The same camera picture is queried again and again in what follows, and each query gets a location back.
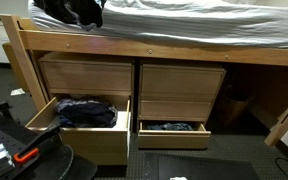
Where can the grey short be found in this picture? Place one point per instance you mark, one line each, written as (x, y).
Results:
(67, 11)

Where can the wooden dresser with small drawer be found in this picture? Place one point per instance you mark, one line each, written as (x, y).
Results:
(180, 81)

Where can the small wooden open drawer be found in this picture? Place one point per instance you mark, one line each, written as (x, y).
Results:
(174, 140)

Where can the wooden dresser with large drawer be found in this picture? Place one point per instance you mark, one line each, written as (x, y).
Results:
(87, 76)

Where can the large wooden open drawer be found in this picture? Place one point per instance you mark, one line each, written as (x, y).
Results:
(94, 146)

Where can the blue folded garment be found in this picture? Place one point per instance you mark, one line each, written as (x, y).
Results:
(170, 126)

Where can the navy clothes pile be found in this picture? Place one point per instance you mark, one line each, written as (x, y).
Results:
(87, 115)

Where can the white sheeted mattress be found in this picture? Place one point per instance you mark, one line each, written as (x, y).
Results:
(184, 23)

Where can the blue-grey garment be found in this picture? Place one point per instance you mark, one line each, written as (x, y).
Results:
(61, 106)

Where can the brown paper bag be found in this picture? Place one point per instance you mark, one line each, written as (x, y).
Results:
(232, 110)

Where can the small white item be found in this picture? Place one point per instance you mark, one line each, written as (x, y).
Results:
(178, 178)

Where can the black box case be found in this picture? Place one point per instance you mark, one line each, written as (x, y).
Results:
(200, 168)

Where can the white paper scrap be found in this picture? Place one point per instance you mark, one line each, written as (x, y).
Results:
(17, 91)

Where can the wooden bed frame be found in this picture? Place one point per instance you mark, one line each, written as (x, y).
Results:
(117, 46)

